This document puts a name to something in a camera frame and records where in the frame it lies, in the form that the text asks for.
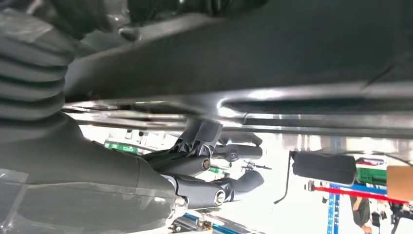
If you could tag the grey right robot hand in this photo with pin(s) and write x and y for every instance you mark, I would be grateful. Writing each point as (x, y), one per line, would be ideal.
(80, 181)

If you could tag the large stamped metal plate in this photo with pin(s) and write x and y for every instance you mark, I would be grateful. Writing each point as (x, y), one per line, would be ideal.
(290, 121)

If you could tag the red barrier belt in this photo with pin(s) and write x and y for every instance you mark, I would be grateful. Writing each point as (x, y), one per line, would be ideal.
(355, 193)

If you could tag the person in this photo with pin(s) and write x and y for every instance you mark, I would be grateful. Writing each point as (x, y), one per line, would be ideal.
(360, 210)

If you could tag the green plastic crate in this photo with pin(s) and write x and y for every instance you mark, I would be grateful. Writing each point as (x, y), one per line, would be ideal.
(371, 176)

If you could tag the brown cardboard box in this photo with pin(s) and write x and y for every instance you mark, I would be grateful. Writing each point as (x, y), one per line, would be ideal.
(400, 182)

